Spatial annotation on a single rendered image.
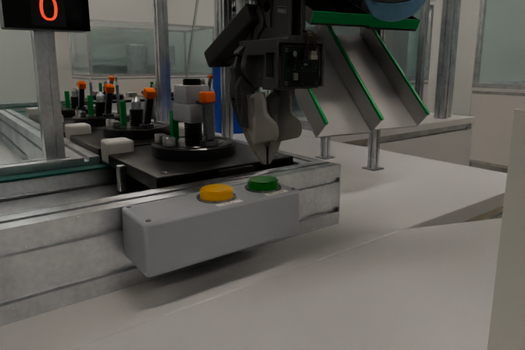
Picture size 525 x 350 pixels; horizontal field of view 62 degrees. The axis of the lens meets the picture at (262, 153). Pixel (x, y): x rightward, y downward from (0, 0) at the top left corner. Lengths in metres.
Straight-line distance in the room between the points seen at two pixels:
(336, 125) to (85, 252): 0.51
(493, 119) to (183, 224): 4.48
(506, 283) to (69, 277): 0.42
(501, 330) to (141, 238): 0.34
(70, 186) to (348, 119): 0.51
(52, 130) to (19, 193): 0.12
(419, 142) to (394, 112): 1.12
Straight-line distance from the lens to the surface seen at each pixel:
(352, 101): 0.90
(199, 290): 0.54
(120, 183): 0.70
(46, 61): 0.81
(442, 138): 2.25
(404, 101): 1.01
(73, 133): 1.02
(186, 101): 0.71
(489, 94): 4.85
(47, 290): 0.54
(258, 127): 0.52
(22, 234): 0.50
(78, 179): 0.78
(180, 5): 12.47
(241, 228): 0.52
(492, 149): 4.86
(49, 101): 0.81
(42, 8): 0.76
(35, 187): 0.77
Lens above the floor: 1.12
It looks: 11 degrees down
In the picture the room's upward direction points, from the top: straight up
